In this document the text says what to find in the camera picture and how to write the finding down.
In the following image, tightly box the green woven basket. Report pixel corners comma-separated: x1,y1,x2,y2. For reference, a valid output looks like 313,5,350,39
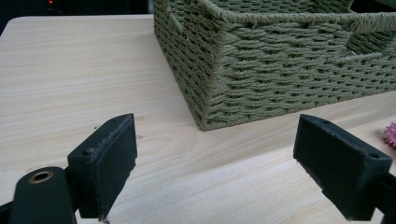
153,0,396,132

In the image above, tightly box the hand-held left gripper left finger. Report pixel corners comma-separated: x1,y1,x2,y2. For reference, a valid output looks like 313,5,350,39
66,113,138,221

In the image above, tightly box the pink artificial flower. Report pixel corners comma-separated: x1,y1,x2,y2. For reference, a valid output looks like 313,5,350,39
382,120,396,148

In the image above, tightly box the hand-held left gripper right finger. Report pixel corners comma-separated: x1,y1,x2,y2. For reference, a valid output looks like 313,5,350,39
292,113,393,222

